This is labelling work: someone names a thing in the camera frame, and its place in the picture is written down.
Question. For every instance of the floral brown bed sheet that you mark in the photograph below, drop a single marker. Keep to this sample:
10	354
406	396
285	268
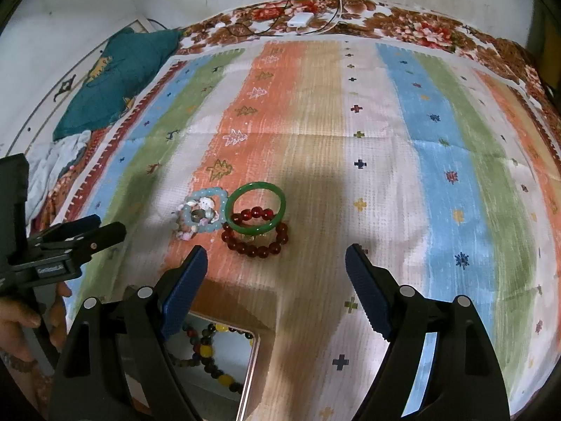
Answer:
369	19

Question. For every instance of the teal pillow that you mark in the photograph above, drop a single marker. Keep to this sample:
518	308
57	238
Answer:
127	65

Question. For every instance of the metal jewelry box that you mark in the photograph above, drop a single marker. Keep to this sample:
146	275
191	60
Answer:
212	361

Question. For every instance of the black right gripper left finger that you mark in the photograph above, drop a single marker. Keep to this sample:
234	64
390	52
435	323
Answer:
90	382

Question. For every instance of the white charger adapter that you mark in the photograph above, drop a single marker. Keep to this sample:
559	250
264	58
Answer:
300	20

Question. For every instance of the person's left hand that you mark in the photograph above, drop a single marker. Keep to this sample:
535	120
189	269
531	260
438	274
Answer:
15	316

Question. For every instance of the striped colourful patterned blanket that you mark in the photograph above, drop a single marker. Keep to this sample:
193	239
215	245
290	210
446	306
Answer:
440	170

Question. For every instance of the white crumpled cloth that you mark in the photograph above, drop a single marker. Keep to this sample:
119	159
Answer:
47	163

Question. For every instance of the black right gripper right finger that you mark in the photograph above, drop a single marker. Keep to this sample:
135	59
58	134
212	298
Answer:
465	381

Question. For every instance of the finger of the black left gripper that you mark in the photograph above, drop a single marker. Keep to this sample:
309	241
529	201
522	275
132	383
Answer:
107	236
66	235

